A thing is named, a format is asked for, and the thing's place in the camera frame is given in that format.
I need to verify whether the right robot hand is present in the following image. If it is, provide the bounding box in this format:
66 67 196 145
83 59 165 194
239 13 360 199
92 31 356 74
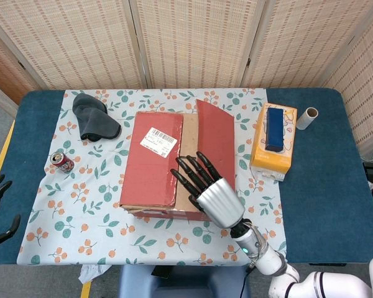
170 151 246 229

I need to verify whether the red cardboard box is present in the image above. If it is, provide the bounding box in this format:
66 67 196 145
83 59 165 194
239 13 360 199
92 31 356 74
119 99 237 222

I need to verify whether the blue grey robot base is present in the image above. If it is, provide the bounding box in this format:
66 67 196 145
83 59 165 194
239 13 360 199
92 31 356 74
117 265 249 298

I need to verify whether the yellow tissue box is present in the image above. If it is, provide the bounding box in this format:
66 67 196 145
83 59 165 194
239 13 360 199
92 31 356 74
251 102 298 176

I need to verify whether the red cartoon drink can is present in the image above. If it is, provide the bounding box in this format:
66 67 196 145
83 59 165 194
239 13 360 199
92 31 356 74
50 151 75 173

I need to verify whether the dark blue rectangular case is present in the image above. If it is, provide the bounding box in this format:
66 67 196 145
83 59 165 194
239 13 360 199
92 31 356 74
265 108 286 153

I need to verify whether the small black flat device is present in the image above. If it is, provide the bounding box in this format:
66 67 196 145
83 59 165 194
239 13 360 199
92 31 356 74
151 266 173 279

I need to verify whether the floral fruit print tablecloth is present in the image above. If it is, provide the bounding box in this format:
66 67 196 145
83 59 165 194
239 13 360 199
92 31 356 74
17 88 288 267

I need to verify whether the cardboard paper tube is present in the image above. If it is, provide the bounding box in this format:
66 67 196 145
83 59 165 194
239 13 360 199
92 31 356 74
297 107 320 131

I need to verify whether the dark grey cloth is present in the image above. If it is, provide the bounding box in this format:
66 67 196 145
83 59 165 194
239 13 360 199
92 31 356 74
72 93 122 142

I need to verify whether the woven bamboo folding screen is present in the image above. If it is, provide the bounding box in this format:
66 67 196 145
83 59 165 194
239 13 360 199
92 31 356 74
0 0 373 153

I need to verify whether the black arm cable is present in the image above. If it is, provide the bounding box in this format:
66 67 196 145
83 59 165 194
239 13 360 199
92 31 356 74
241 269 252 298

